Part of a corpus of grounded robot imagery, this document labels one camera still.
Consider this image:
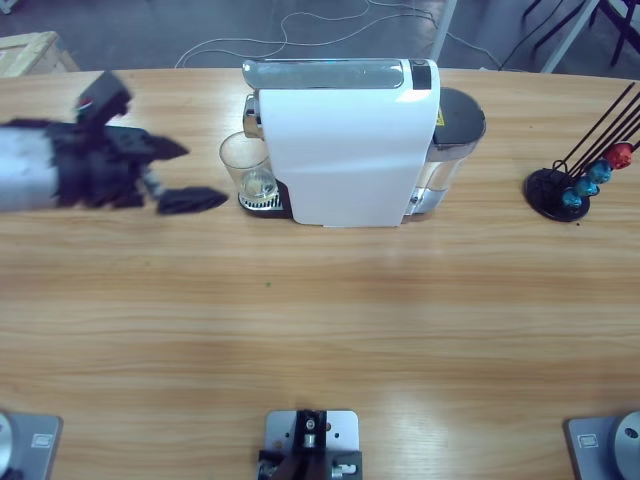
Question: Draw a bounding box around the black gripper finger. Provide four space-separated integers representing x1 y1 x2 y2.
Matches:
130 128 191 162
157 186 230 216

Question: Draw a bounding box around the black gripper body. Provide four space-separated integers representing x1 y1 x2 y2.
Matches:
49 119 164 210

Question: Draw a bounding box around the clear drinking glass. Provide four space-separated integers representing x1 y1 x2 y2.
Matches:
218 131 279 201

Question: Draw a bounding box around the silver coffee machine lever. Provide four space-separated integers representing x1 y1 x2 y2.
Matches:
241 57 407 91

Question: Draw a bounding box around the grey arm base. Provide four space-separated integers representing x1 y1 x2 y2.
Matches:
0 409 65 480
563 409 640 480

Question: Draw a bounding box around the white capsule coffee machine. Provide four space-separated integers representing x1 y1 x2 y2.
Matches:
242 58 444 230

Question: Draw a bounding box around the red coffee capsule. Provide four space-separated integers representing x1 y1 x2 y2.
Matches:
607 142 635 170

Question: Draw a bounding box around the light wooden crate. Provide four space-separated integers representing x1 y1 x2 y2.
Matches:
0 30 81 79

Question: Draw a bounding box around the clear water tank black lid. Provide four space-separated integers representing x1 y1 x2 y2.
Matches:
424 87 487 194

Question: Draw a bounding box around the white table leg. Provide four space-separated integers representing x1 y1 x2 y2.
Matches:
428 0 459 64

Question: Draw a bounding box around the black capsule holder with rods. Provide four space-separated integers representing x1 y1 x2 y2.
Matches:
523 82 640 224

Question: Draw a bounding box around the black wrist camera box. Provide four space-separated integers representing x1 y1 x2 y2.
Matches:
73 69 135 124

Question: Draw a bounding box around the grey camera mount dark post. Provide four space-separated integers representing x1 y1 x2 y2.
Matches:
257 408 364 480

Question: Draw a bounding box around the black chair frame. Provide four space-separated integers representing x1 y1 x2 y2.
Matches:
522 0 640 66

